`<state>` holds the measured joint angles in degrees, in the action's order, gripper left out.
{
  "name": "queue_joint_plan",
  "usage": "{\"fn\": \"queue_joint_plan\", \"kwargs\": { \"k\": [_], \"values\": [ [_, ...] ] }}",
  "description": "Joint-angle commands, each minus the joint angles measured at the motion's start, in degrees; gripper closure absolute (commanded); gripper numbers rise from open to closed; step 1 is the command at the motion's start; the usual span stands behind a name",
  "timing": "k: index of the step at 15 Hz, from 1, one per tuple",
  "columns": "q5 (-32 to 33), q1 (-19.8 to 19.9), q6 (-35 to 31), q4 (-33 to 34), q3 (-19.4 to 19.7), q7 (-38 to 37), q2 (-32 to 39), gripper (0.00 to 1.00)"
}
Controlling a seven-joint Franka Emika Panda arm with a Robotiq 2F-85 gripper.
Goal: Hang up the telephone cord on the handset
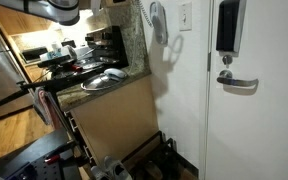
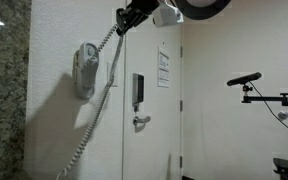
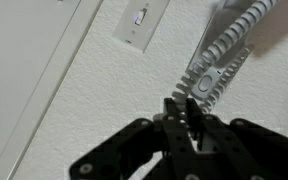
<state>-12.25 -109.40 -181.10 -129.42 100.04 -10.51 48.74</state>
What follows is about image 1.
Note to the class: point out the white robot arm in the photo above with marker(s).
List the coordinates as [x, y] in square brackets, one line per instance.
[44, 8]

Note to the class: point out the white oval object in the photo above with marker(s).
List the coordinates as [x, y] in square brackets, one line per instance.
[114, 73]

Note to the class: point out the granite topped kitchen counter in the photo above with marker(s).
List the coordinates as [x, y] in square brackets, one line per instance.
[117, 120]

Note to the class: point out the black coffee maker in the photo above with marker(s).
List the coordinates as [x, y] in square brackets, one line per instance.
[112, 46]

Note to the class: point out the black metal shoe rack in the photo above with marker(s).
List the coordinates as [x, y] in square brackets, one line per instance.
[160, 146]

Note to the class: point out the brown shoe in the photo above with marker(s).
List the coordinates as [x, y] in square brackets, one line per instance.
[153, 170]

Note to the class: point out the grey sneaker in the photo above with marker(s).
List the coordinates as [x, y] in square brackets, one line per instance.
[117, 168]
[99, 173]

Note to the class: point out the silver key cylinder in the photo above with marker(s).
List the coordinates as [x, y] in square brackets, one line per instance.
[227, 59]

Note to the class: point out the black flat pan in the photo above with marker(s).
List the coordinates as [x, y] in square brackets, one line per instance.
[55, 60]

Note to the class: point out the white plastic container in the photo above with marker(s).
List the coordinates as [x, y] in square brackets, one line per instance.
[57, 52]

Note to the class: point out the pink and grey towel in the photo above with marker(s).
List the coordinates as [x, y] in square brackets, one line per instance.
[45, 106]

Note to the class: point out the black electronic door lock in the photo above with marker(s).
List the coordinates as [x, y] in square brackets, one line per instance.
[228, 25]

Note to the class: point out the white door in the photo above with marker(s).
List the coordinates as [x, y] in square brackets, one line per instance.
[267, 100]

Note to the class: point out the black robot table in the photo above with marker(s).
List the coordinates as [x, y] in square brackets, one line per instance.
[34, 153]

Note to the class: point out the stainless steel refrigerator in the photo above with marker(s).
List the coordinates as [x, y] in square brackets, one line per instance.
[0, 73]

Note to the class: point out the white wall telephone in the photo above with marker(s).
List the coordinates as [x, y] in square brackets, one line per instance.
[159, 22]

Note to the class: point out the white light switch plate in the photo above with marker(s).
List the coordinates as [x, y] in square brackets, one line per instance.
[185, 16]

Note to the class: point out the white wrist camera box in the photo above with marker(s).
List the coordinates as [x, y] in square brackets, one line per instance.
[95, 6]

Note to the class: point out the black camera stand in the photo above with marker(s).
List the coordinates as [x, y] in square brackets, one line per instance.
[44, 84]

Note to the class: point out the wooden wall cabinet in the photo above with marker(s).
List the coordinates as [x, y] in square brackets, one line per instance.
[20, 23]

